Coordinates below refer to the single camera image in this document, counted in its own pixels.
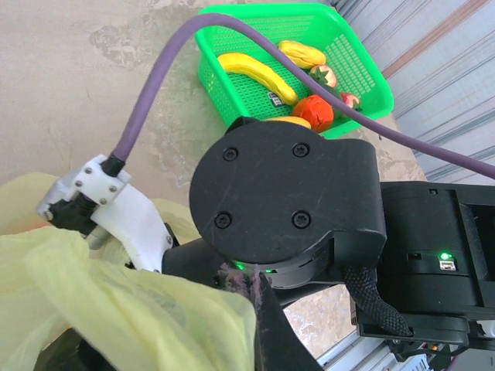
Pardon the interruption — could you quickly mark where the yellow fake banana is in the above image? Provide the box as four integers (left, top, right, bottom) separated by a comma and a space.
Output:
217, 53, 299, 105

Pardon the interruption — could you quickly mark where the black braided cable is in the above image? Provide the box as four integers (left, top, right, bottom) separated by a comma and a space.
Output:
343, 265, 411, 338

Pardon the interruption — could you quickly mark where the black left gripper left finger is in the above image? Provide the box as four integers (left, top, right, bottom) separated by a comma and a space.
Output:
49, 332, 121, 371

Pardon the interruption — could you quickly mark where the long lumpy yellow fake fruit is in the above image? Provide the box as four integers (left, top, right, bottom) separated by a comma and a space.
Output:
278, 39, 327, 70

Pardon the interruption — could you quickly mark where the yellow fake mango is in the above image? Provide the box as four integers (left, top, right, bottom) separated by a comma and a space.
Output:
265, 115, 312, 131

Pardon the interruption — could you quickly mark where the yellow avocado-print plastic bag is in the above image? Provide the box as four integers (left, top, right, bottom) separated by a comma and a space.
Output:
0, 172, 258, 371

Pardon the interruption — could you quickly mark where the green plastic mesh basket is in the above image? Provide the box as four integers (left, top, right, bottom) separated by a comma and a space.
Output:
194, 2, 395, 141

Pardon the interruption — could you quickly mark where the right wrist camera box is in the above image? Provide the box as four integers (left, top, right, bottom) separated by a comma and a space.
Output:
36, 154, 173, 274

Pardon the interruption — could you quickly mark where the large red fake strawberry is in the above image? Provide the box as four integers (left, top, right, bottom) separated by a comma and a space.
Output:
308, 64, 336, 89

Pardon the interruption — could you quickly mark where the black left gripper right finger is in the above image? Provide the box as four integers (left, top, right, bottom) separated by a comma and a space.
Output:
251, 270, 324, 371

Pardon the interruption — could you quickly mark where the fake orange fruit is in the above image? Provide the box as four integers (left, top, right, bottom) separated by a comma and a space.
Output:
292, 95, 335, 134

